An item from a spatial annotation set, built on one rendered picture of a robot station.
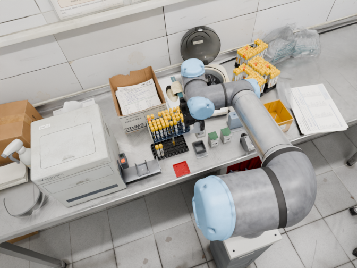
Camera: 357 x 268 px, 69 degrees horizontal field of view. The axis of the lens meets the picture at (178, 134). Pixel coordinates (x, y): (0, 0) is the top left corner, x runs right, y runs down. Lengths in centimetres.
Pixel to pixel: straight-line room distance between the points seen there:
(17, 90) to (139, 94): 62
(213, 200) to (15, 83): 128
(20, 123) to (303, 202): 123
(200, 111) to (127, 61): 81
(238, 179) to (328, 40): 159
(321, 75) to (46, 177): 148
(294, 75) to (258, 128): 105
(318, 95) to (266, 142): 100
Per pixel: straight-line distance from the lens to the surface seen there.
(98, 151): 100
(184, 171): 122
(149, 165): 121
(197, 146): 127
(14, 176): 145
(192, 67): 84
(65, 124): 113
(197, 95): 78
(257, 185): 49
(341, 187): 239
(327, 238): 221
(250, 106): 71
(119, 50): 145
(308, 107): 151
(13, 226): 139
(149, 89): 146
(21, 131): 138
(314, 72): 173
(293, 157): 56
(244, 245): 109
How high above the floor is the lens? 198
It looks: 56 degrees down
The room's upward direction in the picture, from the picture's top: 8 degrees counter-clockwise
